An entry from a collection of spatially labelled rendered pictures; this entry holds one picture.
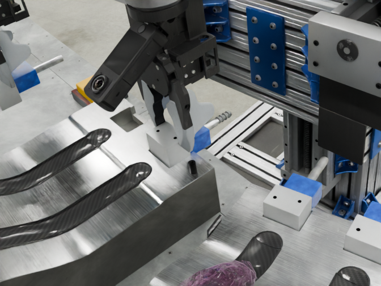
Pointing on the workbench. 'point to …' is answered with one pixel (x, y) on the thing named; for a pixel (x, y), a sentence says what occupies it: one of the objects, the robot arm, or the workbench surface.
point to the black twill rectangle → (214, 226)
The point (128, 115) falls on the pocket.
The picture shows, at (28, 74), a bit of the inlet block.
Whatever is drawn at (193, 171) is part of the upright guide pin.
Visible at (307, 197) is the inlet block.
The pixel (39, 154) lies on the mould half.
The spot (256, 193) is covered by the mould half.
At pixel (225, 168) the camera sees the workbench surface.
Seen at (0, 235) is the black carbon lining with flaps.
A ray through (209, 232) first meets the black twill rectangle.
